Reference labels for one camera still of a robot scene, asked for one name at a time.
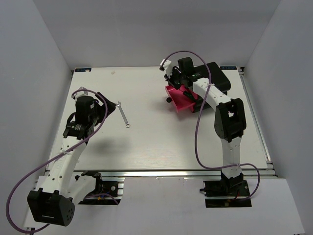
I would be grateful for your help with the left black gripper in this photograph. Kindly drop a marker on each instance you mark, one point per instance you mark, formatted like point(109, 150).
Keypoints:
point(111, 106)

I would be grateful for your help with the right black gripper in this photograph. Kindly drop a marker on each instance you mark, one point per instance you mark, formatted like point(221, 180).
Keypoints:
point(170, 78)

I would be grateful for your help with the large green-handled screwdriver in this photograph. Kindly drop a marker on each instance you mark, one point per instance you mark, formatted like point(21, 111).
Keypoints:
point(189, 95)

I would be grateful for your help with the pink drawer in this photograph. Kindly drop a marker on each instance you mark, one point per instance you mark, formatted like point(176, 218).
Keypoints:
point(179, 101)

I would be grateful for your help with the black drawer cabinet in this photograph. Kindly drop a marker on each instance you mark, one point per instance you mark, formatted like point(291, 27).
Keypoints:
point(218, 78)

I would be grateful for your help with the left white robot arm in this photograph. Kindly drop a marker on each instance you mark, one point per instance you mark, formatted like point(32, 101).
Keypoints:
point(55, 200)

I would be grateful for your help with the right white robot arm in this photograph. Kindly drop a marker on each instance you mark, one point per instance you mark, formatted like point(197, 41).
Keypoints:
point(206, 86)

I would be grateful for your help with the silver combination wrench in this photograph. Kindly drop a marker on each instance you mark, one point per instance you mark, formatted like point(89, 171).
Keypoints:
point(127, 124)

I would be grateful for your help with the blue corner label right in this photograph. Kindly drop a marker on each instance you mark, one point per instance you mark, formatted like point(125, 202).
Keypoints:
point(228, 68)

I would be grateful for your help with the blue corner label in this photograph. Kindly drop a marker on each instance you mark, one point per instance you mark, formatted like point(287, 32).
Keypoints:
point(82, 70)
point(228, 68)

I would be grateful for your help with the blue corner label left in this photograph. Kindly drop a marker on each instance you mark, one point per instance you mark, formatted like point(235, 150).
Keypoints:
point(82, 70)

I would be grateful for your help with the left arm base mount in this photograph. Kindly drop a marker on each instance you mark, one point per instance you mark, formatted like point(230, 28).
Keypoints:
point(109, 193)

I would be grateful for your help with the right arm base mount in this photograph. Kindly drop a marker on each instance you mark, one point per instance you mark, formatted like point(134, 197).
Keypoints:
point(218, 195)

